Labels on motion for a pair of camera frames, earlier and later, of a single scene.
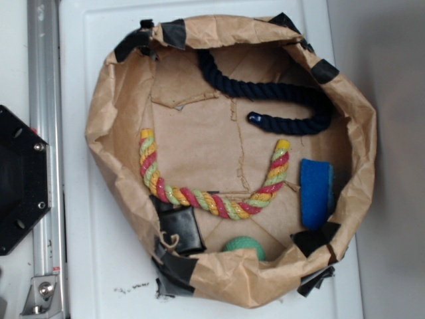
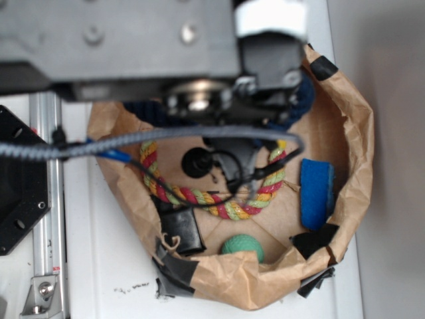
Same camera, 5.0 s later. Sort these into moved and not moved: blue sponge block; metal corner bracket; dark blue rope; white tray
Moved: dark blue rope
Not moved: blue sponge block; white tray; metal corner bracket
